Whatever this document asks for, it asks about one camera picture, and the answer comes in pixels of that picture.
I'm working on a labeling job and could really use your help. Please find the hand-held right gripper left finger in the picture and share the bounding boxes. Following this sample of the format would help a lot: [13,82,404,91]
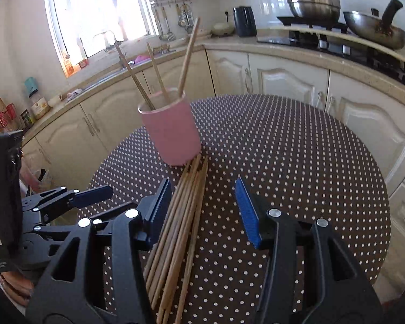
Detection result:
[25,178,173,324]

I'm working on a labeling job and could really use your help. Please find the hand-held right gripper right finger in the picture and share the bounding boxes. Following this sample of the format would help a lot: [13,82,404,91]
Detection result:
[234,177,383,324]

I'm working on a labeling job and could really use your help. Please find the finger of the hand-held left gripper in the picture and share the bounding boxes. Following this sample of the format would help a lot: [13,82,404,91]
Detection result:
[22,185,114,223]
[23,202,139,244]

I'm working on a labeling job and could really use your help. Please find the bunch of wooden chopsticks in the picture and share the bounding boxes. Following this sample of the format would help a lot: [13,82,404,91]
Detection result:
[143,154,210,324]

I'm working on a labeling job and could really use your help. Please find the pink cup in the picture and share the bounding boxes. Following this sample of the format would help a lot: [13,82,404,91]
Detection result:
[137,87,202,167]

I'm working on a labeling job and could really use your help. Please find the long wooden chopstick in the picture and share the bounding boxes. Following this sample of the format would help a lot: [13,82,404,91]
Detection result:
[115,41,156,111]
[146,41,170,102]
[177,17,201,99]

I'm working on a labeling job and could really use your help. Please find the person's left hand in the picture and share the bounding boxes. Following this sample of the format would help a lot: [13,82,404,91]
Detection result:
[0,272,35,308]

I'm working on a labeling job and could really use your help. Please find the brown polka-dot tablecloth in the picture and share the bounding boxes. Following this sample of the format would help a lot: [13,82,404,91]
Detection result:
[77,94,391,324]

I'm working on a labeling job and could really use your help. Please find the small dark jar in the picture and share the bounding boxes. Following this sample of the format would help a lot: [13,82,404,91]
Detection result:
[20,110,34,129]

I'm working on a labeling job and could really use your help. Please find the jar with teal lid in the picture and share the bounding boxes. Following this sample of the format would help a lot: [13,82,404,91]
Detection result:
[29,94,51,120]

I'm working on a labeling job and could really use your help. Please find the light blue container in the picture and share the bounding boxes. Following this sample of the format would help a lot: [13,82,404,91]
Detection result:
[24,77,39,97]

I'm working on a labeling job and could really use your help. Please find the stainless steel sink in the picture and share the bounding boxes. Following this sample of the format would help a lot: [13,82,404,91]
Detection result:
[88,56,176,86]

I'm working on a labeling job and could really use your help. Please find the orange bottle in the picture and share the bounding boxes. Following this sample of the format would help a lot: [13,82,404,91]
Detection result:
[63,54,75,76]

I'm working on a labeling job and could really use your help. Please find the metal sink faucet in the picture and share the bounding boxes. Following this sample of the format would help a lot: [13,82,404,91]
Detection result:
[94,30,124,53]

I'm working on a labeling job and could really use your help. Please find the barred kitchen window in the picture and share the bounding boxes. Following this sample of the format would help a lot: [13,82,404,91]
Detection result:
[42,0,159,79]

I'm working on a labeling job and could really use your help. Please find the large white bowl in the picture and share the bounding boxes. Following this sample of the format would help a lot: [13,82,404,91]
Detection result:
[211,22,236,37]

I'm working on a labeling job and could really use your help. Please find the hanging metal spoons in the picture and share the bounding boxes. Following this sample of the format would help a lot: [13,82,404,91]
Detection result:
[176,4,194,32]

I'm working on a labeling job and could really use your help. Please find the black electric kettle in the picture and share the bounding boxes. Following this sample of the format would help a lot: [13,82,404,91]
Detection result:
[233,6,258,38]

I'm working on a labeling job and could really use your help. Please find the black glass hob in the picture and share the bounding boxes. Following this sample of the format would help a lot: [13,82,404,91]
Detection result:
[256,34,405,92]

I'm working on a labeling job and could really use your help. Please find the black gas burner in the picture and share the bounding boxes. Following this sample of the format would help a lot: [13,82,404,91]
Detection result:
[277,15,348,32]

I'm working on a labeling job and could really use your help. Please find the beige stone slab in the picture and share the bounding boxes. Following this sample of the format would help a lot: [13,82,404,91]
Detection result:
[256,27,405,65]

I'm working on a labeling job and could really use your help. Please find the metal wok with lid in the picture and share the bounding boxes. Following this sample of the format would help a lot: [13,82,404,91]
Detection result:
[342,0,405,49]

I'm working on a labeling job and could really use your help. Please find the red wire rack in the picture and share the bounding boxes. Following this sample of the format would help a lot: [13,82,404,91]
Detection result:
[0,104,17,126]

